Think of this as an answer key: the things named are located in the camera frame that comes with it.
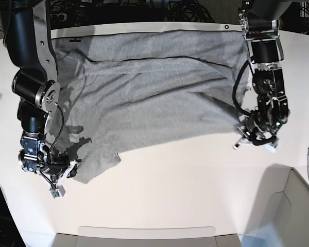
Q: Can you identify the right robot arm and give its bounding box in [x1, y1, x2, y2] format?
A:
[0, 1, 76, 184]

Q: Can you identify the grey plastic bin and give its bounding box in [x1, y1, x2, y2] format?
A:
[239, 166, 309, 246]

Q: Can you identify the black power strip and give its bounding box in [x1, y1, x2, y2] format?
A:
[50, 13, 67, 22]

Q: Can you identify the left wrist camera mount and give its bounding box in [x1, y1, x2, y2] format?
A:
[232, 136, 279, 153]

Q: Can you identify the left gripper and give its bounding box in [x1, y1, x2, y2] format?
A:
[236, 110, 290, 141]

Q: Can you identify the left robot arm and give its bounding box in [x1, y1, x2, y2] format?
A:
[232, 1, 292, 149]

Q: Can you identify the grey T-shirt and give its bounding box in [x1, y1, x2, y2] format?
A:
[46, 30, 247, 184]

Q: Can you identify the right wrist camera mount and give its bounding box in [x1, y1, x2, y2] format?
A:
[49, 159, 82, 199]

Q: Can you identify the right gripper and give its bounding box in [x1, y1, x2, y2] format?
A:
[19, 145, 72, 180]

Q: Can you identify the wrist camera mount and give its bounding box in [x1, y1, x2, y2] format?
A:
[49, 159, 82, 199]
[232, 136, 279, 153]

